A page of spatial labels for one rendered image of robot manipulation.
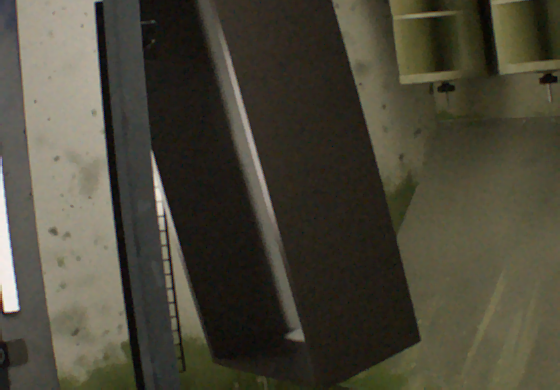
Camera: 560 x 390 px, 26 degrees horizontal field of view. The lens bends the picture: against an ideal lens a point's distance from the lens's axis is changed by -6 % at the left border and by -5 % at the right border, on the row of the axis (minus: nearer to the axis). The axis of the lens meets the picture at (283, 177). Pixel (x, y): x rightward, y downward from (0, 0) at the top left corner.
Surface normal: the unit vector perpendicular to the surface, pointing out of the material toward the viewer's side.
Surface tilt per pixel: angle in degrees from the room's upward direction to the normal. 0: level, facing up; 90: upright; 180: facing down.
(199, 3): 91
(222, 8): 91
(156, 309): 90
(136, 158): 90
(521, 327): 57
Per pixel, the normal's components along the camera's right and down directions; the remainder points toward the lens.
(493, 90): -0.84, 0.11
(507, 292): -0.76, -0.44
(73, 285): 0.53, 0.00
